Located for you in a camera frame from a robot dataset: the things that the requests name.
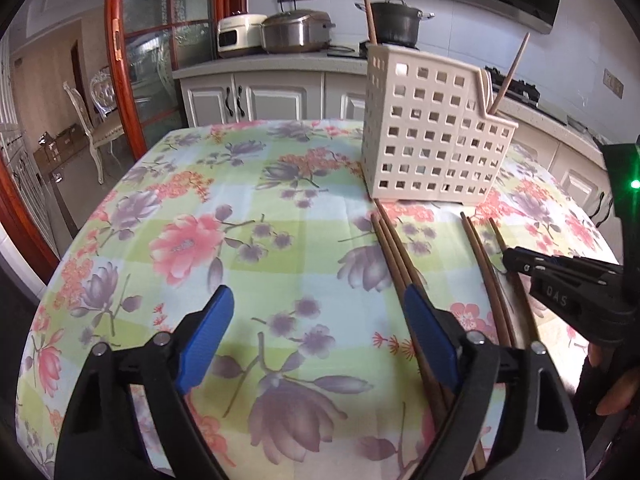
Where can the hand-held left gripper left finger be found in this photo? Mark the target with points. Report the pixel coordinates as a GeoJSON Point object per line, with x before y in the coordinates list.
{"type": "Point", "coordinates": [205, 340]}

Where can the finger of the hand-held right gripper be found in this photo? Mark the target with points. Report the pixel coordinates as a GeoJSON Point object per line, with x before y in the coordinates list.
{"type": "Point", "coordinates": [550, 266]}

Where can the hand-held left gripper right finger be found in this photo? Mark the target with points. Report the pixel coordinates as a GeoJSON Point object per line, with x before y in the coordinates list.
{"type": "Point", "coordinates": [432, 340]}

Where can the cream perforated plastic utensil basket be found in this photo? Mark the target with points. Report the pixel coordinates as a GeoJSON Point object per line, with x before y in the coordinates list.
{"type": "Point", "coordinates": [425, 130]}

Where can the person's right hand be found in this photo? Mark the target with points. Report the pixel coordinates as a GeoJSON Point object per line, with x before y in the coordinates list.
{"type": "Point", "coordinates": [617, 395]}

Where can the floral tablecloth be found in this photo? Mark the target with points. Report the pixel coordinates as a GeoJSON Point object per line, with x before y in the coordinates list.
{"type": "Point", "coordinates": [200, 210]}

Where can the black glass gas hob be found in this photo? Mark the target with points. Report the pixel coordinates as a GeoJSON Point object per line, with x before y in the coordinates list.
{"type": "Point", "coordinates": [552, 112]}

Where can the black gas burner grate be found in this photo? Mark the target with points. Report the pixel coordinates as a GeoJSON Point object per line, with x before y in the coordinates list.
{"type": "Point", "coordinates": [525, 87]}

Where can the white dining chair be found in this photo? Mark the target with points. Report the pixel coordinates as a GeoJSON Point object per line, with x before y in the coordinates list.
{"type": "Point", "coordinates": [107, 90]}
{"type": "Point", "coordinates": [102, 132]}

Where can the cardboard box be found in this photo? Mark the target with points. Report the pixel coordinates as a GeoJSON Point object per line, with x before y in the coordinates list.
{"type": "Point", "coordinates": [60, 145]}

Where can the white base cabinets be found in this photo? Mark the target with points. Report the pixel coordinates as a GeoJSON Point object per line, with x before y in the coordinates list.
{"type": "Point", "coordinates": [280, 95]}

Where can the grey stock pot with lid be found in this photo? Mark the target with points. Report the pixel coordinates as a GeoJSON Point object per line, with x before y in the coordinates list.
{"type": "Point", "coordinates": [395, 22]}

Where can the glass sliding door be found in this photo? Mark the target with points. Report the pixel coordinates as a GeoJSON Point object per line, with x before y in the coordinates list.
{"type": "Point", "coordinates": [120, 60]}

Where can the white countertop cooker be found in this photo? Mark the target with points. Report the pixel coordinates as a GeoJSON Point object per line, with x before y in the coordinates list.
{"type": "Point", "coordinates": [240, 35]}

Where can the silver rice cooker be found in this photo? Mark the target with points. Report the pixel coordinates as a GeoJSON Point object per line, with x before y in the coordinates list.
{"type": "Point", "coordinates": [295, 32]}

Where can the small grey wall socket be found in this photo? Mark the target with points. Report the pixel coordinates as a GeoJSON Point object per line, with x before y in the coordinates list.
{"type": "Point", "coordinates": [614, 83]}

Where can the red wooden door frame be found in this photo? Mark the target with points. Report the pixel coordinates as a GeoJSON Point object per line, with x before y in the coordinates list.
{"type": "Point", "coordinates": [25, 210]}

